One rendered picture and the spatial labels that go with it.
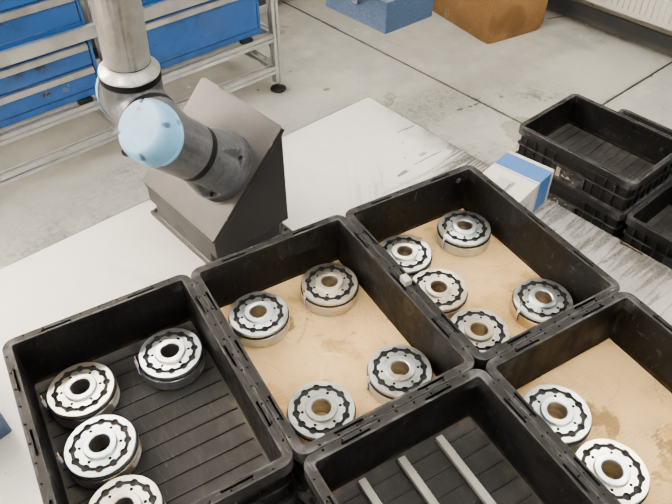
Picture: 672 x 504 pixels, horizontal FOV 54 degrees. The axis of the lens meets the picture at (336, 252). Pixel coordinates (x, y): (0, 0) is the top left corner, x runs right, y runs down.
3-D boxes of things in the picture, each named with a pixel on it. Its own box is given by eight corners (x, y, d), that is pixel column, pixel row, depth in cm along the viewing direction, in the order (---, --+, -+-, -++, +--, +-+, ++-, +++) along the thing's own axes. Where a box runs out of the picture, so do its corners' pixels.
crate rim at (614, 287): (341, 221, 123) (341, 211, 122) (468, 172, 134) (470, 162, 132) (478, 373, 98) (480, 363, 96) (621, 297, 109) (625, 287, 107)
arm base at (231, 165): (185, 172, 143) (151, 157, 135) (228, 118, 140) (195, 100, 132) (218, 216, 136) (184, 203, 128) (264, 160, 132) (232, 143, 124)
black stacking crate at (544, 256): (342, 258, 130) (342, 214, 122) (462, 209, 140) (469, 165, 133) (469, 408, 105) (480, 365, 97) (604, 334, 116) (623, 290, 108)
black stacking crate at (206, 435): (27, 389, 108) (2, 345, 100) (197, 318, 119) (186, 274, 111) (92, 616, 83) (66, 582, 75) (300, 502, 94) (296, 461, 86)
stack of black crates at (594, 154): (494, 234, 234) (517, 125, 203) (545, 199, 248) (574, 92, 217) (592, 297, 212) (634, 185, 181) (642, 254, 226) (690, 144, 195)
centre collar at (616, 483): (585, 465, 92) (586, 462, 92) (610, 449, 94) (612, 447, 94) (611, 494, 89) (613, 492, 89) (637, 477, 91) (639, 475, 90)
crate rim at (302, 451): (189, 280, 112) (187, 270, 111) (341, 221, 123) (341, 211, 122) (299, 468, 87) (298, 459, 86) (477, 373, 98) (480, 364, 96)
